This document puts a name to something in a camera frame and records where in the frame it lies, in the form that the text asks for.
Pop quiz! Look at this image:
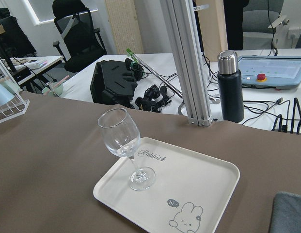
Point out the clear wine glass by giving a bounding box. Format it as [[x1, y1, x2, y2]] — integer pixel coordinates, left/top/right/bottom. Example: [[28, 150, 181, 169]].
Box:
[[98, 107, 156, 191]]

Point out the cream rabbit tray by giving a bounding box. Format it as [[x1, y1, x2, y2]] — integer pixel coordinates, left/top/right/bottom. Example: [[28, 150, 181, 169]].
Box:
[[93, 138, 240, 233]]

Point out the black thermos steel cap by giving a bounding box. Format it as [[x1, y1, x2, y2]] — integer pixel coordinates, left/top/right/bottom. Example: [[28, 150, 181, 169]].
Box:
[[217, 50, 244, 123]]

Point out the black office chair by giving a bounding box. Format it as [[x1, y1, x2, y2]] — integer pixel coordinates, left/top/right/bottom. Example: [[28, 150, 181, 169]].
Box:
[[52, 0, 107, 73]]

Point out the blue teach pendant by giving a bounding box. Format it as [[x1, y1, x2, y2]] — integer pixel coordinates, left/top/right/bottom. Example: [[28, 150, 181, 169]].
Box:
[[238, 55, 301, 89]]

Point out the grey folded cloth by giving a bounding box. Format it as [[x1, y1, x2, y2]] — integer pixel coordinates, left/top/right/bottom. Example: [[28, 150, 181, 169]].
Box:
[[269, 191, 301, 233]]

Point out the aluminium frame post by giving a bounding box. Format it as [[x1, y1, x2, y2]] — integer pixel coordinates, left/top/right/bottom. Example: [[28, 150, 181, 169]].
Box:
[[160, 0, 213, 127]]

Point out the white wire rack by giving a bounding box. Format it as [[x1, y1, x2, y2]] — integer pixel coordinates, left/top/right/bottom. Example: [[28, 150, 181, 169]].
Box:
[[0, 59, 30, 123]]

